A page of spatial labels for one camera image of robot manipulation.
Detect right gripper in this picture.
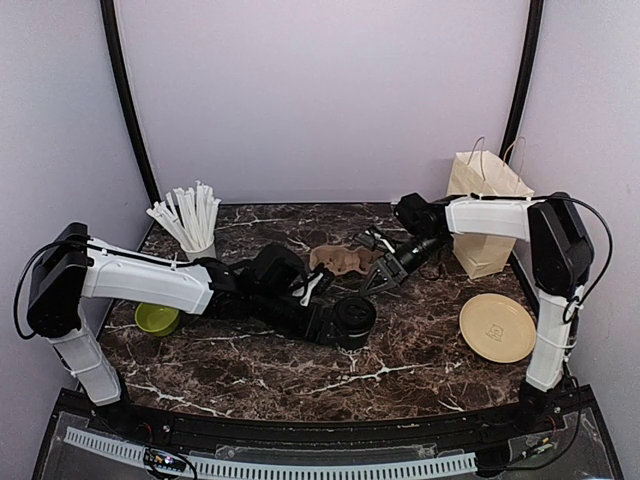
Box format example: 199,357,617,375
359,231,449,296

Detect black coffee cup lid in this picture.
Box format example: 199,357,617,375
334,296,377,333

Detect brown cardboard cup carrier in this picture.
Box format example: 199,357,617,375
309,245,383,276

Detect black paper coffee cup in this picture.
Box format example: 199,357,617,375
336,319,375,351

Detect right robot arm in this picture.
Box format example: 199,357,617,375
359,192,597,392

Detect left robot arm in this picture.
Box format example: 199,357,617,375
17,222,376,436

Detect beige plate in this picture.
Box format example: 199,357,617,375
459,293,536,364

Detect beige paper bag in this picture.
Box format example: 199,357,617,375
446,137,534,279

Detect green bowl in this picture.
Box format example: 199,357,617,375
135,303,181,337

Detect white cup of straws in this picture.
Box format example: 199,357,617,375
146,180,221,261

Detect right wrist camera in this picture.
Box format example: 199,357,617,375
354,226,398,255

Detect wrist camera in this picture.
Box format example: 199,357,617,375
354,226,398,255
292,263,335,306

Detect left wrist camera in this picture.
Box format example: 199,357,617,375
292,263,335,306

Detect black front rail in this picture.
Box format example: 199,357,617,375
111,405,524,451

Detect white cable duct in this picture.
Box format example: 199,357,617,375
63,427,477,479

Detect right black frame post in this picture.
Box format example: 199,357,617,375
500,0,544,162

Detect black frame post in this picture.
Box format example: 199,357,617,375
500,0,544,162
99,0,159,202

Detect left black frame post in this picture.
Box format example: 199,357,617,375
99,0,159,202

